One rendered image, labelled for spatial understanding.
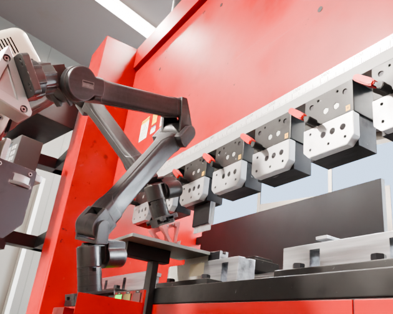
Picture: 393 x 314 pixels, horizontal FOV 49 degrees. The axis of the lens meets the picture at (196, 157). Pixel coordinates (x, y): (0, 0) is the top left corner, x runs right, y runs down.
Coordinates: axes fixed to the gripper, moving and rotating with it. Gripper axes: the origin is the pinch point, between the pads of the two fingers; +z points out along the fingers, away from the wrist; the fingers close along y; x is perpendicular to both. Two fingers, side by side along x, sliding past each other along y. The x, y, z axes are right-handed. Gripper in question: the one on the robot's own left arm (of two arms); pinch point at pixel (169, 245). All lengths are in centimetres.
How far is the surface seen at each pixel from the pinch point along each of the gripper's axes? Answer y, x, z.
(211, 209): -5.3, -15.8, -7.1
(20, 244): 139, 12, -22
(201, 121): 1.7, -28.4, -39.5
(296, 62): -47, -29, -39
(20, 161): 95, 13, -58
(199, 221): 0.0, -13.7, -4.5
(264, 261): -6.4, -29.9, 14.5
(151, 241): -8.6, 10.2, -2.9
